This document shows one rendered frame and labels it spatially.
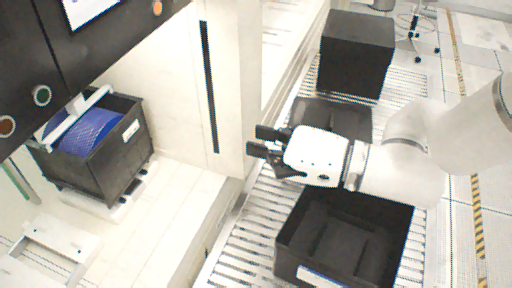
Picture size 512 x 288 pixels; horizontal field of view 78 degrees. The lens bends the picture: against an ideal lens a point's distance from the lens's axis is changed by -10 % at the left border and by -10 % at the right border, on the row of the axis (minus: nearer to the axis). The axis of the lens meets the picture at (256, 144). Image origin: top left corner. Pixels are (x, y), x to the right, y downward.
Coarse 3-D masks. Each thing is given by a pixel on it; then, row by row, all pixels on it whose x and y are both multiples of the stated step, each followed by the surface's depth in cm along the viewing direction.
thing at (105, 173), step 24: (96, 96) 81; (120, 96) 84; (72, 120) 75; (120, 120) 78; (144, 120) 87; (24, 144) 73; (48, 144) 69; (120, 144) 80; (144, 144) 90; (48, 168) 79; (72, 168) 74; (96, 168) 73; (120, 168) 82; (96, 192) 77; (120, 192) 84
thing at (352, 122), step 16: (304, 112) 120; (320, 112) 120; (336, 112) 120; (352, 112) 120; (368, 112) 120; (320, 128) 114; (336, 128) 114; (352, 128) 114; (368, 128) 114; (352, 144) 109
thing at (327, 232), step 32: (320, 192) 101; (352, 192) 94; (288, 224) 84; (320, 224) 99; (352, 224) 98; (384, 224) 96; (288, 256) 78; (320, 256) 91; (352, 256) 91; (384, 256) 91
